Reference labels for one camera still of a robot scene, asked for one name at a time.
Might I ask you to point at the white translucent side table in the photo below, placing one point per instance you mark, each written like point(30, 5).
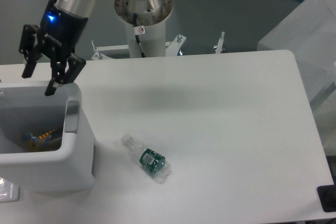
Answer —
point(309, 33)

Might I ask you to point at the crushed clear plastic bottle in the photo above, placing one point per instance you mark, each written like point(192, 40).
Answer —
point(152, 162)

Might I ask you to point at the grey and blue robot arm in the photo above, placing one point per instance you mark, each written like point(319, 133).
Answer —
point(81, 8)

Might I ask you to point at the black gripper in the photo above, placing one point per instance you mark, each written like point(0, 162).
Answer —
point(60, 31)

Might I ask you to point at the black device at table edge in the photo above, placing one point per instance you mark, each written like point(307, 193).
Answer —
point(327, 197)

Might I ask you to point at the clear plastic bag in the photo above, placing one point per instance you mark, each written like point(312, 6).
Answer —
point(9, 191)

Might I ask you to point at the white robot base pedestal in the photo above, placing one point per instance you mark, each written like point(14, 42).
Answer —
point(145, 25)

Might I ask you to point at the white trash can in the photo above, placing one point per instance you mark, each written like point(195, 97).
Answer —
point(25, 108)

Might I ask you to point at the blue snack wrapper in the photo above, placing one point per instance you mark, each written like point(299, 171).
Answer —
point(52, 135)

